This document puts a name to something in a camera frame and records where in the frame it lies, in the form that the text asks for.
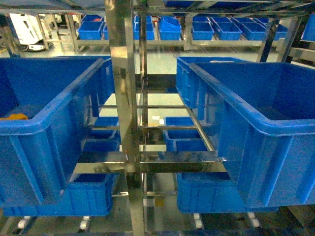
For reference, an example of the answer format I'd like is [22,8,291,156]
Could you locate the yellow toy building block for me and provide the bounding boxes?
[0,113,29,120]

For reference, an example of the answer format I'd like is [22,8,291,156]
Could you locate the small blue bin lower centre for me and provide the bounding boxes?
[163,117,207,151]

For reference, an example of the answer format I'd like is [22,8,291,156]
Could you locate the blue bin lower right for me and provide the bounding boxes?
[177,172,279,213]

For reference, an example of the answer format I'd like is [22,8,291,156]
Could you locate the large blue bin right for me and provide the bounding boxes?
[190,61,315,208]

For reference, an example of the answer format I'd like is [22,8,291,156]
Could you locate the large blue bin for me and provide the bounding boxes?
[0,56,115,207]
[190,61,315,208]

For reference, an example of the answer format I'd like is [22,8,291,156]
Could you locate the blue bin lower left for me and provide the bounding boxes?
[3,174,119,217]

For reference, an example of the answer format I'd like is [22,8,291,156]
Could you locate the large blue bin left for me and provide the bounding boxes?
[0,56,115,207]

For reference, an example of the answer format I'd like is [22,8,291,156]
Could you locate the white machine in background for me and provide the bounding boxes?
[9,14,46,51]

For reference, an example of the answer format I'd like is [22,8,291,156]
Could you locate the stainless steel shelf rail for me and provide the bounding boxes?
[74,151,226,174]

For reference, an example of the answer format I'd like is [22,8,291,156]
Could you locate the steel rack upright post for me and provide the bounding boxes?
[105,0,145,236]

